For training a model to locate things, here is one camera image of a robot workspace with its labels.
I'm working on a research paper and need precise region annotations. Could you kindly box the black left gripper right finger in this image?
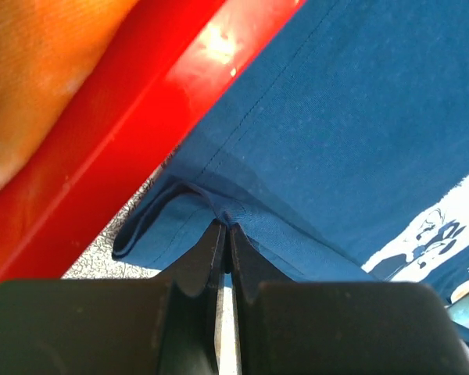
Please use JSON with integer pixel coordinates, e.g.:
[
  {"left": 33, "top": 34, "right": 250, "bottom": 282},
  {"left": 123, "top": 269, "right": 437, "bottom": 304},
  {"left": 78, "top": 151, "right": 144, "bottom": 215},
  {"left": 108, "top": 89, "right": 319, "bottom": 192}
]
[{"left": 230, "top": 226, "right": 469, "bottom": 374}]

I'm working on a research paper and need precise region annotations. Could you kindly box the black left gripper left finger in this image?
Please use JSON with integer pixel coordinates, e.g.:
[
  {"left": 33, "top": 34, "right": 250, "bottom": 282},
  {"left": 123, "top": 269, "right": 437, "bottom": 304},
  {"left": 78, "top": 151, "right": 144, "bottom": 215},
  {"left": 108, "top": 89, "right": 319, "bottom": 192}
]
[{"left": 0, "top": 221, "right": 226, "bottom": 374}]

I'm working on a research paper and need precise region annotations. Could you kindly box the dark blue t shirt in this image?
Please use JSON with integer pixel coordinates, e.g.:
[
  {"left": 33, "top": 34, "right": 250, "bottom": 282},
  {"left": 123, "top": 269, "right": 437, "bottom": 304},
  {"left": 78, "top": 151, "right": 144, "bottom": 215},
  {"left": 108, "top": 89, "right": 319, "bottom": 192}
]
[{"left": 113, "top": 1, "right": 469, "bottom": 305}]

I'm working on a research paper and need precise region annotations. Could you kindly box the floral patterned table mat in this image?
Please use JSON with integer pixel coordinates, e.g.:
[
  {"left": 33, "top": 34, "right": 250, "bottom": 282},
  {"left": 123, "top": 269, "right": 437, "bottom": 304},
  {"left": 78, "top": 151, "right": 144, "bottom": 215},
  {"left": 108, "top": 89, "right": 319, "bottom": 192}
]
[{"left": 63, "top": 166, "right": 242, "bottom": 374}]

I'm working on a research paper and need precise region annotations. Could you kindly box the red plastic tray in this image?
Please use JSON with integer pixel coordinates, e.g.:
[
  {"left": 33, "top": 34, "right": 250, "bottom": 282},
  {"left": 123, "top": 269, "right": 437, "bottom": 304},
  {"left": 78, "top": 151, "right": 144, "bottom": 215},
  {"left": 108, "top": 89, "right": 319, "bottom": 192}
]
[{"left": 0, "top": 1, "right": 301, "bottom": 283}]

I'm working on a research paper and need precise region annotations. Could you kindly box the orange white patterned shirt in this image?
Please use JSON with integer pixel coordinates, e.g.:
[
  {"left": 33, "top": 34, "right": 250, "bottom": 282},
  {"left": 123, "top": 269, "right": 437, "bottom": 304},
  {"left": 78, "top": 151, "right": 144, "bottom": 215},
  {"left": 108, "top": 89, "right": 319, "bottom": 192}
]
[{"left": 0, "top": 1, "right": 136, "bottom": 190}]

